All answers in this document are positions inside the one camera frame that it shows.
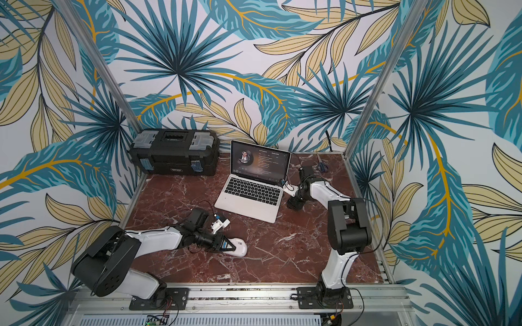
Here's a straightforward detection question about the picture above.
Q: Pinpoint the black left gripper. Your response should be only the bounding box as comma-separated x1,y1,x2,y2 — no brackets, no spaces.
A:
194,228,237,254

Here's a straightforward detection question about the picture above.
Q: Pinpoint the white wireless mouse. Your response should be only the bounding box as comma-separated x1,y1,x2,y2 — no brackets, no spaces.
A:
223,238,247,258

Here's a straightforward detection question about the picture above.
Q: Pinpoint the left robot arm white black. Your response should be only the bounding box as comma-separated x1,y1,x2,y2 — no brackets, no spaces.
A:
71,208,247,301

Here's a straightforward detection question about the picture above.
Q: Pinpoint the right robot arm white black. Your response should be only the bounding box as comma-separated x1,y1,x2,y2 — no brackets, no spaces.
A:
286,167,372,309

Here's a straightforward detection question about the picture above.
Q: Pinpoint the silver laptop with dark screen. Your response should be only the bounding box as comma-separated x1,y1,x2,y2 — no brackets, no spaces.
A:
215,141,292,224

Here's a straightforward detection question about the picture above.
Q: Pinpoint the black plastic toolbox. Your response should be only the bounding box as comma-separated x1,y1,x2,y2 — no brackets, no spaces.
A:
129,129,220,176

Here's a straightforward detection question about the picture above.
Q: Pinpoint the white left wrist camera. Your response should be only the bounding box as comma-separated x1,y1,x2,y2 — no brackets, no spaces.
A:
211,216,231,234

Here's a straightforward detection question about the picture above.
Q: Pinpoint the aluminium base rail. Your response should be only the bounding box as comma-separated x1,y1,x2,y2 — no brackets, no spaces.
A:
62,283,420,325

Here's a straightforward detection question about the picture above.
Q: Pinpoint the right aluminium corner post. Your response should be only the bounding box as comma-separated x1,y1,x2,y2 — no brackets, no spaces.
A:
343,1,428,162

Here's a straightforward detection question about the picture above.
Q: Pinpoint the aluminium corner post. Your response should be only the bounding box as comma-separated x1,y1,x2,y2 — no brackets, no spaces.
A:
55,0,143,133
343,1,428,162

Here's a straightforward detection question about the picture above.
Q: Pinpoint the left aluminium corner post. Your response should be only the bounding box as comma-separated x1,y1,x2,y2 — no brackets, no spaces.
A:
55,0,143,133

